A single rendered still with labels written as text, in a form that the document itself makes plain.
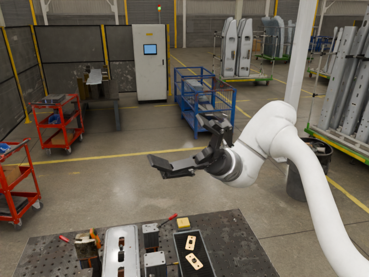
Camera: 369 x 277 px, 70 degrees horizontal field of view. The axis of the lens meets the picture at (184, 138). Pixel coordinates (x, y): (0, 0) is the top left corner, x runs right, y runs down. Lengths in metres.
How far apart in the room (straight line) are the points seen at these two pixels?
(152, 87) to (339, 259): 6.90
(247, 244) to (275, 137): 1.40
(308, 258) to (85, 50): 7.01
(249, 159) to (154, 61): 6.55
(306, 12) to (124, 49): 5.14
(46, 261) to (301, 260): 2.23
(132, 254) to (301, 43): 3.53
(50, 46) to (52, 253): 6.65
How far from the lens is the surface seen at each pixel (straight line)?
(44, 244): 2.22
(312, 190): 0.70
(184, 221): 1.47
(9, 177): 3.29
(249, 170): 0.77
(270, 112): 0.78
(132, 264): 1.51
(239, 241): 2.05
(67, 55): 8.13
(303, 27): 4.21
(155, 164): 0.56
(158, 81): 7.31
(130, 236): 1.65
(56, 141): 4.96
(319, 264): 3.09
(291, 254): 3.07
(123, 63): 8.01
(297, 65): 4.25
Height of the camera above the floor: 2.13
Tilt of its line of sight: 24 degrees down
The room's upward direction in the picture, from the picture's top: straight up
